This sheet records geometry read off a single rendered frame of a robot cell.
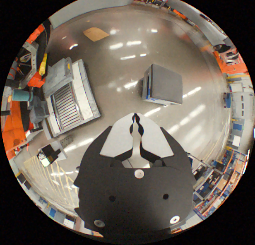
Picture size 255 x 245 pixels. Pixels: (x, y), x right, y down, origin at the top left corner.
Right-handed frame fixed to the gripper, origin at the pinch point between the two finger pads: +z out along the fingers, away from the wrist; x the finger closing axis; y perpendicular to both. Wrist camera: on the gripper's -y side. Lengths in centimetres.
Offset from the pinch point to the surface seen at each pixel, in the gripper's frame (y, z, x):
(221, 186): 556, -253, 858
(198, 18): -153, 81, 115
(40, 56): -36, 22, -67
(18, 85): -16, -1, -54
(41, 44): -42, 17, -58
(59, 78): -14, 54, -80
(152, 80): -2, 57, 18
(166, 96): 10, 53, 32
